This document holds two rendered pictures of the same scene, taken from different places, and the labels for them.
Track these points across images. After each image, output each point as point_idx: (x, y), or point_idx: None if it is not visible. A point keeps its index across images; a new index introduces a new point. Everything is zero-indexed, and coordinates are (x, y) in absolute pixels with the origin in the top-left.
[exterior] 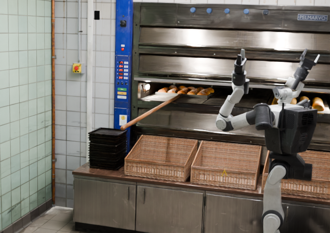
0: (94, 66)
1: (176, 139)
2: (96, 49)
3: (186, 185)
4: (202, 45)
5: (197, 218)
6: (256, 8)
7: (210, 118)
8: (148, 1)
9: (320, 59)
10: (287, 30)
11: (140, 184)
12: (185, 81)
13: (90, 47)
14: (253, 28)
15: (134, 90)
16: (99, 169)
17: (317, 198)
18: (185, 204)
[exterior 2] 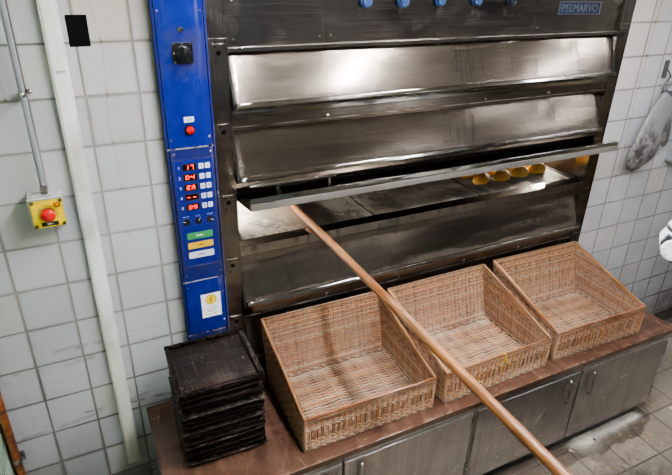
0: (97, 192)
1: (337, 303)
2: (98, 140)
3: (447, 414)
4: (395, 92)
5: (458, 456)
6: None
7: (396, 241)
8: None
9: (580, 89)
10: (541, 37)
11: (351, 458)
12: (377, 187)
13: (77, 140)
14: (487, 38)
15: (229, 226)
16: (223, 461)
17: (624, 338)
18: (440, 446)
